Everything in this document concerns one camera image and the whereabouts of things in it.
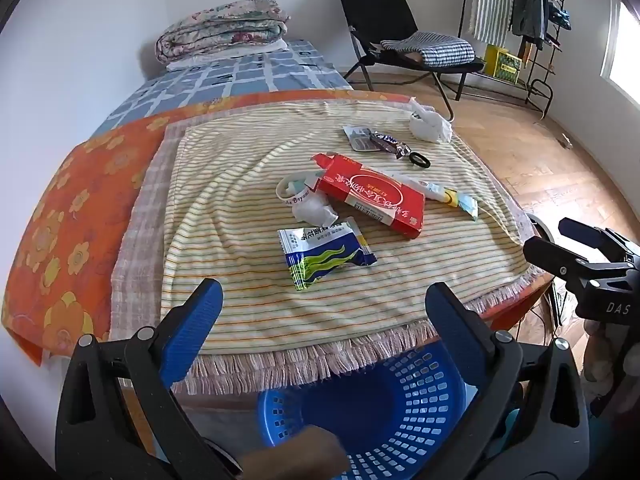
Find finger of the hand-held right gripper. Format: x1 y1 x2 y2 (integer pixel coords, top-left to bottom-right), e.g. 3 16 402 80
522 236 601 286
559 217 609 252

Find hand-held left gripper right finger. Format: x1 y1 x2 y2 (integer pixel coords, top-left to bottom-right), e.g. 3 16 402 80
424 281 591 480

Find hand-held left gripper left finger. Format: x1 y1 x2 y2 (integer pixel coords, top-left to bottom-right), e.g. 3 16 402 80
55 277 241 480

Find blue plastic basket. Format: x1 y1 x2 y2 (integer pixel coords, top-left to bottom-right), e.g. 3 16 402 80
256 340 476 480

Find blue green snack packet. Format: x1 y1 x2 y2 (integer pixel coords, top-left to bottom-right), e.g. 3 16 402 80
277 216 378 292

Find white printed tape ring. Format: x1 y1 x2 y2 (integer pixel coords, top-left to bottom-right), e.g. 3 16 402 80
275 171 323 207

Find red cardboard box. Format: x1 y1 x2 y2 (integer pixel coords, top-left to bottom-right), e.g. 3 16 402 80
311 152 427 239

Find white tissue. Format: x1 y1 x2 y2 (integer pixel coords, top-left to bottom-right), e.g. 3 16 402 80
294 192 337 226

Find yellow striped cloth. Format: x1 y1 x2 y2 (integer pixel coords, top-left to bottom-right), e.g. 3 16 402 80
159 100 548 356

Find plaid fringed cloth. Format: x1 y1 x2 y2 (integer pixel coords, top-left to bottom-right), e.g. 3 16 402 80
110 92 551 396

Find white tube with teal wrapper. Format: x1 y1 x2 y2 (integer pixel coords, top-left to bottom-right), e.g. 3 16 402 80
392 172 479 222

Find person's teal trouser leg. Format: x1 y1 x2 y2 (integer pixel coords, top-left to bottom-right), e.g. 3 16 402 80
500 407 523 461

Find black clothes rack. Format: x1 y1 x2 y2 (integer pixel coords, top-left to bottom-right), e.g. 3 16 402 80
457 0 566 116

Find orange floral sheet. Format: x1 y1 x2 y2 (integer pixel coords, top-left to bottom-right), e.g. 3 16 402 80
0 89 551 368

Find dark candy wrapper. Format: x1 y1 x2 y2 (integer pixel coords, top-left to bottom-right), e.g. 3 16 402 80
369 131 412 160

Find white plastic bag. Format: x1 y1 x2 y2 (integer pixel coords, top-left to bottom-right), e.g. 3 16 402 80
407 99 453 143

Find brown object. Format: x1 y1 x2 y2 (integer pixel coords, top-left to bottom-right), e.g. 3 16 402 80
242 425 347 480

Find yellow plastic crate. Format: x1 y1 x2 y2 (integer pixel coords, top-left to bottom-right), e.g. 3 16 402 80
484 44 523 85

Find window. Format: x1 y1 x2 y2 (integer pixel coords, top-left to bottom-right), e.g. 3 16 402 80
602 0 640 96

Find silver foil packet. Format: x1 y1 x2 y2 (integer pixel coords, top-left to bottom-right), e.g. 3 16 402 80
343 125 382 152

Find teal hanging garment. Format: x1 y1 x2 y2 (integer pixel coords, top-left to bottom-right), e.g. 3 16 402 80
547 2 572 30

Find dark hanging jacket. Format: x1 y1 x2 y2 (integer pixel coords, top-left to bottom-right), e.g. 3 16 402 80
510 0 548 51

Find blue white checked cloth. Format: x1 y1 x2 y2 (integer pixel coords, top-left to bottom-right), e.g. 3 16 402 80
380 31 476 68

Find blue checked bedsheet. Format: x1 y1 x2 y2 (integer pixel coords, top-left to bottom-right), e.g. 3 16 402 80
87 39 356 138

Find green white striped towel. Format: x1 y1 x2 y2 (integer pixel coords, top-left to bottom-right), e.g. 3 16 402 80
470 0 516 46

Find white folded sheet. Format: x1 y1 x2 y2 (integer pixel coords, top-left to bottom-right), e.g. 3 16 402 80
166 39 290 72

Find folded floral quilt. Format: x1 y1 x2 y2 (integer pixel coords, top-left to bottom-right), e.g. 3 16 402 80
154 0 292 65

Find black folding chair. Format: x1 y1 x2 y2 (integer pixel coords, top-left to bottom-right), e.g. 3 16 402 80
335 0 487 121

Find black floor cables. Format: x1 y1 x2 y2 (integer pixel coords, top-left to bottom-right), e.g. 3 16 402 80
517 280 581 346

